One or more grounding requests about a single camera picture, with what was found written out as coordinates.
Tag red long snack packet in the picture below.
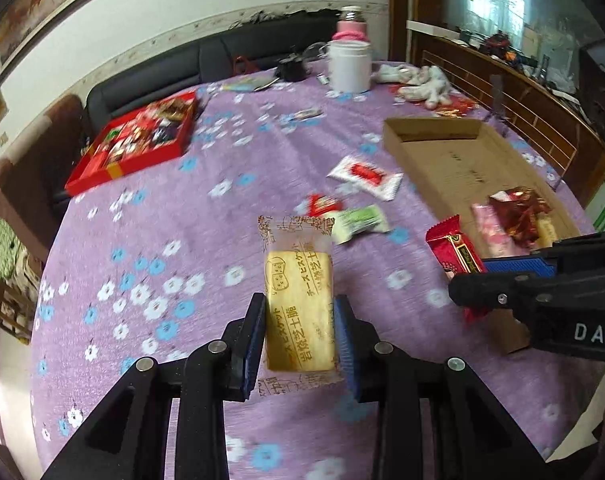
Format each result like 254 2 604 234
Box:
425 213 491 325

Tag yellow biscuit packet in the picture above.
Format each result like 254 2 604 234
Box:
258 216 341 396
535 214 559 248

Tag pink cartoon snack packet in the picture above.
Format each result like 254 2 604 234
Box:
470 204 528 258

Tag red gold foil snack packet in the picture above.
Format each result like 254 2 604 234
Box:
489 186 552 248

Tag purple floral tablecloth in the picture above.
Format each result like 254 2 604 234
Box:
31 78 605 464

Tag brown cardboard tray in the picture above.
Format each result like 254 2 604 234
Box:
382 116 596 356

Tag wooden cabinet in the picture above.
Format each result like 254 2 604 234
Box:
389 0 605 207

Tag green white snack packet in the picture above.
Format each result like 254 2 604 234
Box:
324 205 390 245

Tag white red square snack packet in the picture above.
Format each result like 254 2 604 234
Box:
327 156 403 202

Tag small red candy packet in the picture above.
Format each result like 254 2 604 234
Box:
307 194 343 218

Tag white cloth gloves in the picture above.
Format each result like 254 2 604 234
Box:
373 64 452 110

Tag red snack gift box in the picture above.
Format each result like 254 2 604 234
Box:
65 90 200 196

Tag brown armchair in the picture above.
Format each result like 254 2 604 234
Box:
0 94 86 262

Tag white plastic jar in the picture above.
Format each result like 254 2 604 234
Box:
327 39 372 93

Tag colourful booklet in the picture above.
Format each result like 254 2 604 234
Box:
221 76 280 93

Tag pink thermos bottle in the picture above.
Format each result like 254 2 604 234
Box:
333 6 369 42

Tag red bag on sofa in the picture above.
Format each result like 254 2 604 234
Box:
232 55 261 76

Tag black small object on table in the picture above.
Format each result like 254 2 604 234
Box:
274 54 308 82

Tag black leather sofa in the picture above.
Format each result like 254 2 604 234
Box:
56 9 339 211

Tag keychain on table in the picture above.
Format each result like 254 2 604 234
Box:
280 108 323 125

